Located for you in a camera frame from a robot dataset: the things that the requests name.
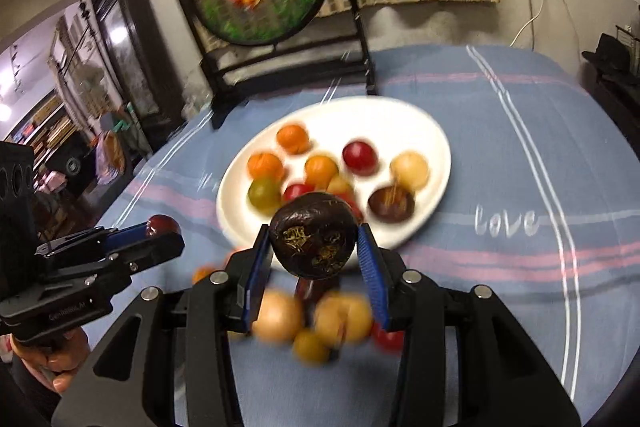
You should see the white oval plate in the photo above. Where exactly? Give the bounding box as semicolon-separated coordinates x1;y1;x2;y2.
216;96;452;248

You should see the speckled pepino melon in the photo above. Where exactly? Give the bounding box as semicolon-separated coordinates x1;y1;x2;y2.
312;291;373;349

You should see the pale yellow round fruit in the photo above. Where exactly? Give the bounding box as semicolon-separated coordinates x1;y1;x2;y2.
252;289;305;345

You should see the orange on plate back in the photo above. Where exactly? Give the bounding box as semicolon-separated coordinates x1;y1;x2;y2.
276;124;311;155

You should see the white wall cable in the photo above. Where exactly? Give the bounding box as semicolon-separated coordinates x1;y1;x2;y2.
508;0;549;53

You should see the small orange on plate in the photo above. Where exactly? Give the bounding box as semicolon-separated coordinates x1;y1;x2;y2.
304;154;340;190

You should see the dark purple plum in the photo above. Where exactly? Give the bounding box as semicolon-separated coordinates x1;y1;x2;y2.
145;215;181;237

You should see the green tomato on plate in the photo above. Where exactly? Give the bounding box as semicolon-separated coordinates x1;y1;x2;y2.
247;178;282;216

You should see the small yellow fruit on plate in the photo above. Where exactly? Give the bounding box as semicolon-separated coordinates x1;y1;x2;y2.
326;173;354;196

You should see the pale yellow fruit on plate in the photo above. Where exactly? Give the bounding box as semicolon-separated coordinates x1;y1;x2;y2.
390;150;431;193

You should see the dark passion fruit on plate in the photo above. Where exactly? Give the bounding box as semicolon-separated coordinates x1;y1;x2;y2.
368;184;414;225

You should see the red plum on plate back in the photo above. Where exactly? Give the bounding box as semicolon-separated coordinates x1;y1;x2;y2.
342;140;378;176

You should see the small yellow-green fruit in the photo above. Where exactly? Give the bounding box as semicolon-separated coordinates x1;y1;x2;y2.
293;329;331;365

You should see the left hand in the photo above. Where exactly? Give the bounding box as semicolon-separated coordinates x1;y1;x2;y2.
9;327;91;395

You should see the dark passion fruit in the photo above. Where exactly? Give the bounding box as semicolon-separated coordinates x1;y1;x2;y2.
368;184;414;225
269;192;359;280

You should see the dark wooden cabinet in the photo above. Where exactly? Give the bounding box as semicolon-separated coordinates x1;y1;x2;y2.
91;0;184;152

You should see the blue striped tablecloth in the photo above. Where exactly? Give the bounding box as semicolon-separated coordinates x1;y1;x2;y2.
87;46;639;426

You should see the small red plum on plate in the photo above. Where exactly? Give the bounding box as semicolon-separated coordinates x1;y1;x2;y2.
282;182;316;202

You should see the small red fruit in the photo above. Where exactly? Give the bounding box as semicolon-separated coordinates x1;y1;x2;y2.
371;322;405;353

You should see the round goldfish screen on stand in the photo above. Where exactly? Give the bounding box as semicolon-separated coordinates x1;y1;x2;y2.
178;0;378;129

